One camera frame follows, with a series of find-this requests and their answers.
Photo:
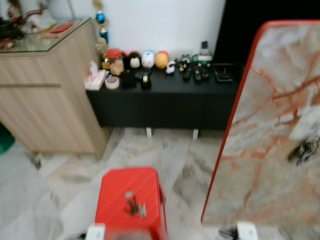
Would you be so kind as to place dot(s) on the metal key bunch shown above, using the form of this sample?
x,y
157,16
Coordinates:
x,y
134,207
301,151

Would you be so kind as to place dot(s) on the wide white tape hook patch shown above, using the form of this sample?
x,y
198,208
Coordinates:
x,y
305,127

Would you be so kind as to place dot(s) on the red plastic stool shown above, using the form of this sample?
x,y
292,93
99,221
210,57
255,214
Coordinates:
x,y
110,200

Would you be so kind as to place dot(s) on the black low sideboard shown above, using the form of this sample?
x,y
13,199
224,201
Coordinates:
x,y
160,107

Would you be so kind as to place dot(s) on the black remote control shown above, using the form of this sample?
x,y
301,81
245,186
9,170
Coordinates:
x,y
187,74
198,73

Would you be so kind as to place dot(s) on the black tape dispenser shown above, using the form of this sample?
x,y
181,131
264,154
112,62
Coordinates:
x,y
146,80

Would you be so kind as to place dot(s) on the small panda figure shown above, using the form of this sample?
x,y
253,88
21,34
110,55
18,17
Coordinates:
x,y
170,67

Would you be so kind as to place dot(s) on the small black cat figure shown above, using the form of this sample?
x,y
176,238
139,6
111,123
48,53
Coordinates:
x,y
185,62

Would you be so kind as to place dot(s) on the white green desk device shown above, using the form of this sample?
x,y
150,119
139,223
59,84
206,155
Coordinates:
x,y
204,54

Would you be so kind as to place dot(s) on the black pouch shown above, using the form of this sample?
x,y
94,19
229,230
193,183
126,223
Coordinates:
x,y
129,80

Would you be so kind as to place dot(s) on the orange round toy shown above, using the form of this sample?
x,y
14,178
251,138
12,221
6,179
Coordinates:
x,y
162,60

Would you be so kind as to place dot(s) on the beige tape roll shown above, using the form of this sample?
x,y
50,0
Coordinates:
x,y
112,83

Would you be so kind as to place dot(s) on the white egg shaped toy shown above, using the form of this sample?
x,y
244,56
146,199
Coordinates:
x,y
148,59

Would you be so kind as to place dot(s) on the black round plush toy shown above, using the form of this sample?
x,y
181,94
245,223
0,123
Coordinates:
x,y
132,61

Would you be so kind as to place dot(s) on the small brown teddy figure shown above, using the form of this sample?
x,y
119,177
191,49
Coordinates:
x,y
117,67

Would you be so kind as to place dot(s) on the pink white tissue pack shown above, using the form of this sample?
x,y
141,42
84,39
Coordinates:
x,y
96,77

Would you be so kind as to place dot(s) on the black television screen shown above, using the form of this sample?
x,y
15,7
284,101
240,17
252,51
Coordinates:
x,y
240,25

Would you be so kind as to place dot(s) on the red lid jar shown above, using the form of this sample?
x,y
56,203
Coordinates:
x,y
114,54

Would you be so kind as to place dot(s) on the small gold trophy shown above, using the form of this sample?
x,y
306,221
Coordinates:
x,y
103,50

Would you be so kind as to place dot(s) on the light wooden cabinet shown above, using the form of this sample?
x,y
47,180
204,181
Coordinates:
x,y
45,100

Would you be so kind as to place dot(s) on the green plastic basin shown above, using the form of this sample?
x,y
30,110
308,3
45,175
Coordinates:
x,y
6,140

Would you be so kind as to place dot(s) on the red packet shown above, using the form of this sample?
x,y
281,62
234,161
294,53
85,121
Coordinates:
x,y
62,28

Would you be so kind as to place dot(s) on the white red figurine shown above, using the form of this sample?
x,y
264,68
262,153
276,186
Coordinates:
x,y
39,17

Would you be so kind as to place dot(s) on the dark festive flower basket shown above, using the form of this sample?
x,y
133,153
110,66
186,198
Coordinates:
x,y
10,25

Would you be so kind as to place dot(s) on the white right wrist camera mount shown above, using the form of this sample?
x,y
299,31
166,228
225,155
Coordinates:
x,y
247,231

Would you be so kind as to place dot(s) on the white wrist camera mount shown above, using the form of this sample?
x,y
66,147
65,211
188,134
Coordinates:
x,y
96,233
247,231

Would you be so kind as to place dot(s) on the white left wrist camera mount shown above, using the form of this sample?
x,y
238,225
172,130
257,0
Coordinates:
x,y
96,233

